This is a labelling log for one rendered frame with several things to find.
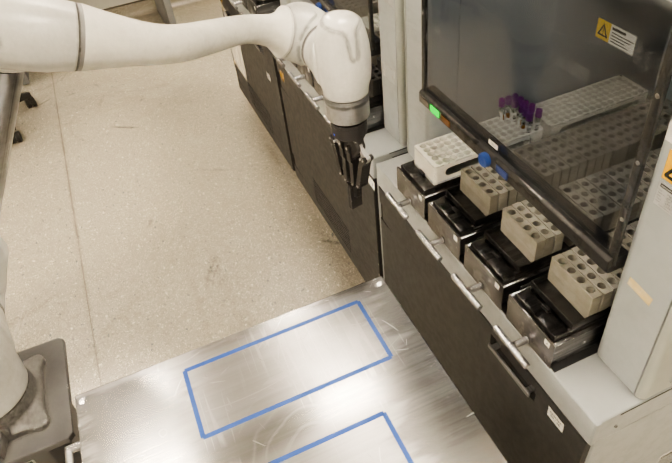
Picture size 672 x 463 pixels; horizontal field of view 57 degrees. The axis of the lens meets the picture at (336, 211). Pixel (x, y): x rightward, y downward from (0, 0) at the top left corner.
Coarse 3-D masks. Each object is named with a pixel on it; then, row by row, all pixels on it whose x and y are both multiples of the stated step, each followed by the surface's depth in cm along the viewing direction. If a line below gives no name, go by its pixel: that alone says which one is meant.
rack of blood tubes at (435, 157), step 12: (420, 144) 145; (432, 144) 145; (444, 144) 144; (456, 144) 144; (420, 156) 143; (432, 156) 141; (444, 156) 142; (456, 156) 140; (468, 156) 140; (420, 168) 145; (432, 168) 139; (444, 168) 139; (456, 168) 146; (432, 180) 141; (444, 180) 141
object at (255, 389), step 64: (320, 320) 114; (384, 320) 113; (128, 384) 108; (192, 384) 107; (256, 384) 105; (320, 384) 104; (384, 384) 103; (448, 384) 102; (64, 448) 104; (128, 448) 99; (192, 448) 98; (256, 448) 97; (320, 448) 96; (384, 448) 95; (448, 448) 94
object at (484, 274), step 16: (480, 240) 126; (464, 256) 130; (480, 256) 124; (496, 256) 122; (480, 272) 125; (496, 272) 120; (512, 272) 119; (528, 272) 120; (544, 272) 120; (464, 288) 125; (480, 288) 126; (496, 288) 121; (512, 288) 119; (480, 304) 122; (496, 304) 123
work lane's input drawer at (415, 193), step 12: (408, 168) 146; (408, 180) 145; (420, 180) 142; (456, 180) 142; (408, 192) 147; (420, 192) 141; (432, 192) 141; (444, 192) 141; (396, 204) 147; (408, 204) 148; (420, 204) 143; (408, 216) 144
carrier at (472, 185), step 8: (464, 168) 134; (464, 176) 134; (472, 176) 132; (464, 184) 135; (472, 184) 132; (480, 184) 131; (488, 184) 129; (464, 192) 136; (472, 192) 133; (480, 192) 130; (488, 192) 129; (496, 192) 127; (472, 200) 134; (480, 200) 131; (488, 200) 127; (496, 200) 128; (480, 208) 132; (488, 208) 129; (496, 208) 129
